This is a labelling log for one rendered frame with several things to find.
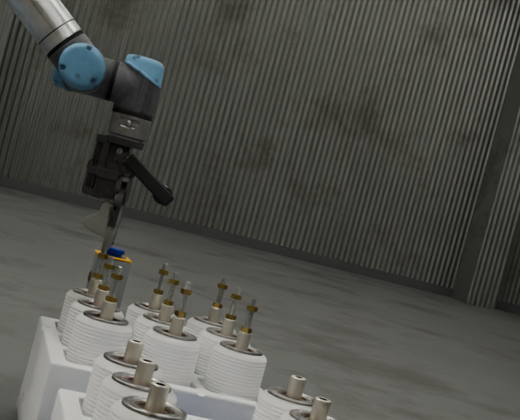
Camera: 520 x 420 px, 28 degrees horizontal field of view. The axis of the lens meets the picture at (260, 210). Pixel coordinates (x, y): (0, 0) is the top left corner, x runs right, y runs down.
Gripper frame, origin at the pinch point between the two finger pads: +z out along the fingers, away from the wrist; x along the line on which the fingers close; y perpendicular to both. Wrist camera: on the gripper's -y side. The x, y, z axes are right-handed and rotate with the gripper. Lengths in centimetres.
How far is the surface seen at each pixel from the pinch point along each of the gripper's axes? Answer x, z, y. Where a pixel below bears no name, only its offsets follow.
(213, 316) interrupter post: -3.7, 8.2, -22.3
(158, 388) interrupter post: 78, 7, -15
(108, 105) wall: -663, -50, 81
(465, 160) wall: -750, -90, -237
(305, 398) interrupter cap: 48, 9, -36
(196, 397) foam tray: 27.3, 17.4, -21.7
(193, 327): -1.4, 11.0, -19.1
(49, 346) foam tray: 20.8, 16.6, 3.7
